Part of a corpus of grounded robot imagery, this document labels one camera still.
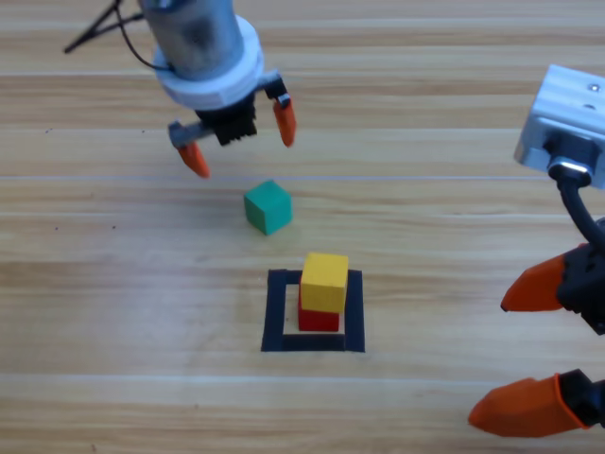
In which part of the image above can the thick black camera cable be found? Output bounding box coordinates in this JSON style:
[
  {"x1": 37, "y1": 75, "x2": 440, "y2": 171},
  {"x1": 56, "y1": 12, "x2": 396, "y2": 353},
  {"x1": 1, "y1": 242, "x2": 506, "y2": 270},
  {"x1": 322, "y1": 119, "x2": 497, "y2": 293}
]
[
  {"x1": 545, "y1": 141, "x2": 601, "y2": 245},
  {"x1": 63, "y1": 0, "x2": 146, "y2": 54}
]

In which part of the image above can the yellow wooden cube block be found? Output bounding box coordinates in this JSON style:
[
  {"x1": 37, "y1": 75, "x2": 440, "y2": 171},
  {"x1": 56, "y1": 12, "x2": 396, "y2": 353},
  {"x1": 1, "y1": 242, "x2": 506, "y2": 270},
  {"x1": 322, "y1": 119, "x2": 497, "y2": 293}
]
[{"x1": 299, "y1": 253, "x2": 350, "y2": 314}]

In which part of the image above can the black tape square outline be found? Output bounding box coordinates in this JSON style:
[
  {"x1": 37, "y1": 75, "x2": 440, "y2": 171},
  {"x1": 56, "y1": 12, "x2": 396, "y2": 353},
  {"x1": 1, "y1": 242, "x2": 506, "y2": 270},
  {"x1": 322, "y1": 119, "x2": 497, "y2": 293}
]
[{"x1": 260, "y1": 268, "x2": 366, "y2": 354}]

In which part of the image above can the red wooden cube block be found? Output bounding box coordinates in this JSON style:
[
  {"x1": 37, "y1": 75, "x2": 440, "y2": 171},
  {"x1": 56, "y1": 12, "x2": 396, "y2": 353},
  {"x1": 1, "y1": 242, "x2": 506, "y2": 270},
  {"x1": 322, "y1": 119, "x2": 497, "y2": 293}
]
[{"x1": 297, "y1": 283, "x2": 341, "y2": 333}]

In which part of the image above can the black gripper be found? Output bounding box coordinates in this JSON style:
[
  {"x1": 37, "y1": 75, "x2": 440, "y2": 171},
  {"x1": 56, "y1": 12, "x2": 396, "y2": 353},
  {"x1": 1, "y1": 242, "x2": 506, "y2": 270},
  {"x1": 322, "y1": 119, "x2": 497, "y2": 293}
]
[
  {"x1": 167, "y1": 70, "x2": 298, "y2": 180},
  {"x1": 467, "y1": 217, "x2": 605, "y2": 439}
]

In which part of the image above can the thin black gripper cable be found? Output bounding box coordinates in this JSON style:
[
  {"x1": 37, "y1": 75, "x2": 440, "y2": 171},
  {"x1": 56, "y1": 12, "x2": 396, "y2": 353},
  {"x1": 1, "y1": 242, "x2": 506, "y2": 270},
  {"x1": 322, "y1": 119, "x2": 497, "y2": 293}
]
[{"x1": 114, "y1": 0, "x2": 177, "y2": 76}]

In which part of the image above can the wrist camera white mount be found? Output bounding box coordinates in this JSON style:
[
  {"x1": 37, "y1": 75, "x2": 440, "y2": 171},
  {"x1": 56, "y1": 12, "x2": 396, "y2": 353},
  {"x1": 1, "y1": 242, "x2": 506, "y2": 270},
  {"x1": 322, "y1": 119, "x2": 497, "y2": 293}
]
[{"x1": 513, "y1": 64, "x2": 605, "y2": 177}]

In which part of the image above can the green wooden cube block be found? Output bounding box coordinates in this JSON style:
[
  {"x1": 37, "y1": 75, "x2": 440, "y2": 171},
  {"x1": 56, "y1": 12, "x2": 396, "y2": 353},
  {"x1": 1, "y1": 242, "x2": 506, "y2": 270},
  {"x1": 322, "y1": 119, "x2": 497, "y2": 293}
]
[{"x1": 243, "y1": 180, "x2": 293, "y2": 236}]

